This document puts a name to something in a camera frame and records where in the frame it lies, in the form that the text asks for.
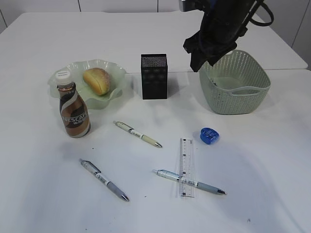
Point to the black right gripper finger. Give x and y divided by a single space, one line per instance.
198 58
212 60

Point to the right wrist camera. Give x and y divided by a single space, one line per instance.
189 5

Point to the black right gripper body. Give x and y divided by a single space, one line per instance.
216 36

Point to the green woven plastic basket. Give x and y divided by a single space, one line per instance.
244 84

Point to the Nescafe coffee bottle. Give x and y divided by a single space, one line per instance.
72 108

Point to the clear plastic ruler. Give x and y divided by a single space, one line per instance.
186 167

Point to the black mesh pen holder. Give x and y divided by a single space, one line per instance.
154 76

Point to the cream white pen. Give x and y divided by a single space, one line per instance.
137 134

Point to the green wavy glass plate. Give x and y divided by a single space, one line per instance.
92 100

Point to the blue pencil sharpener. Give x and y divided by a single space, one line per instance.
209 136

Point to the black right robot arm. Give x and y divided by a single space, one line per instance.
226 8

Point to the light blue grey pen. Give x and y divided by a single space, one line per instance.
199 185

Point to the white grey pen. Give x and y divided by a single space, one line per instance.
90 167

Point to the bread roll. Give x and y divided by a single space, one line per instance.
98 80

